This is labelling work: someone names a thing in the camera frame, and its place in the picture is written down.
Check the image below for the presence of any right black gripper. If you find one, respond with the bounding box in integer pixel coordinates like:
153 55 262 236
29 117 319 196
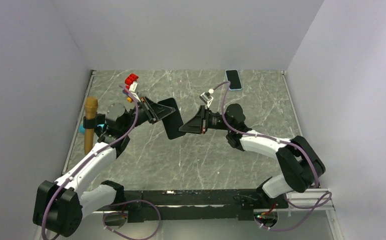
178 105 233 135

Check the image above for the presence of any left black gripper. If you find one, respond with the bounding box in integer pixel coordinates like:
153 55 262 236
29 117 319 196
122 95 176 134

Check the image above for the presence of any black phone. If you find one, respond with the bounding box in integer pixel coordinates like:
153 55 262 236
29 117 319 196
158 97 186 140

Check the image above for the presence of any phone with blue case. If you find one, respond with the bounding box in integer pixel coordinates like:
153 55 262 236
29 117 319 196
225 69 243 91

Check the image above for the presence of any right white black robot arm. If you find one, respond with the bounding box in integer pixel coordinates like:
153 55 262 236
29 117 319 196
179 103 326 208

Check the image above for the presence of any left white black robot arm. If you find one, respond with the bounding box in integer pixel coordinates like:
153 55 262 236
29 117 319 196
33 96 181 240

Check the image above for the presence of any colourful toy brick car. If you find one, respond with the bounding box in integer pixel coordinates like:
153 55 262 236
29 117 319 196
123 73 140 103

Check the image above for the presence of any brown toy microphone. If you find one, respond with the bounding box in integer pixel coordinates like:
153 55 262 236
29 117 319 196
83 96 98 154

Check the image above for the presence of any blue marker pen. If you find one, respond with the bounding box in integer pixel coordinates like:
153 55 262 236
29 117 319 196
78 123 107 135

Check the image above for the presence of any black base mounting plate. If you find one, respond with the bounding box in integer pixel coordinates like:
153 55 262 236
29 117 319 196
93 188 289 223

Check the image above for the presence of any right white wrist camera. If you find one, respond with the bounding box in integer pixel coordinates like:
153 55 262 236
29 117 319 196
199 88 214 108

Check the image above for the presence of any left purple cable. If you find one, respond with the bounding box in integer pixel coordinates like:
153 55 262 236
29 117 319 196
40 85 162 240

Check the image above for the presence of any purple cable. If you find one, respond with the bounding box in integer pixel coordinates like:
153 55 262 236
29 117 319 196
212 81 333 232
40 85 162 240

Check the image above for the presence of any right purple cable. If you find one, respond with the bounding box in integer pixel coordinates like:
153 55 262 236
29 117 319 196
212 81 333 232

